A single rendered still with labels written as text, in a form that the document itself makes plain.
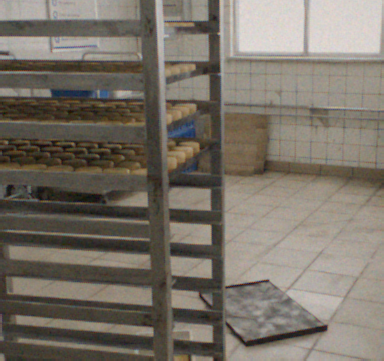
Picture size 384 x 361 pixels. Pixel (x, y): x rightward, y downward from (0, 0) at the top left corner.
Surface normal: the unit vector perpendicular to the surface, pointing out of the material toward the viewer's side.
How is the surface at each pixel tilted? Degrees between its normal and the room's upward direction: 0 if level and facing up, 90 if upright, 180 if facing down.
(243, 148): 67
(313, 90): 90
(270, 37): 90
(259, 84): 90
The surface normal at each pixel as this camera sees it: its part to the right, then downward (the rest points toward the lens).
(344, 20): -0.40, 0.25
